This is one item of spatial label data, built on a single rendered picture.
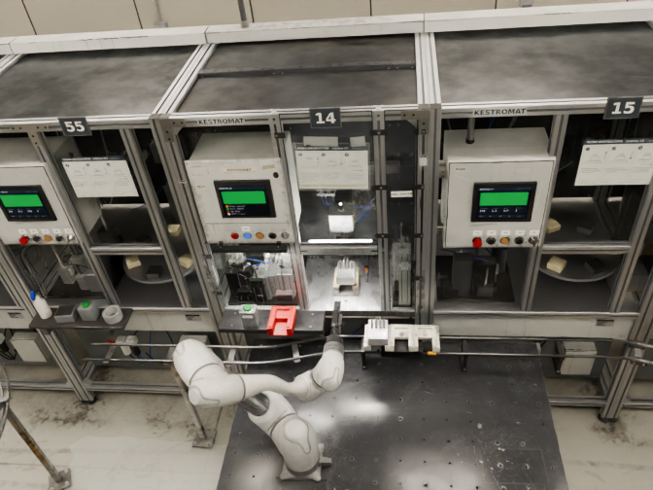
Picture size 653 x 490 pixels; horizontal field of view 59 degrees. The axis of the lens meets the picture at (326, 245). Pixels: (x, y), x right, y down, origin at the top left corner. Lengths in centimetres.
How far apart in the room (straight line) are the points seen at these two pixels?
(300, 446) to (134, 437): 162
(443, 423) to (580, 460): 106
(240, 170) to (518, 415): 169
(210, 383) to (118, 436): 194
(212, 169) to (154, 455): 194
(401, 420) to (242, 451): 75
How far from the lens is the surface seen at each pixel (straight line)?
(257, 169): 250
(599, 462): 372
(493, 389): 301
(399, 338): 294
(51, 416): 429
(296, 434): 254
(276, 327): 297
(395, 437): 282
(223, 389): 212
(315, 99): 248
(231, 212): 263
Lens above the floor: 309
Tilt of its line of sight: 40 degrees down
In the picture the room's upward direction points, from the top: 7 degrees counter-clockwise
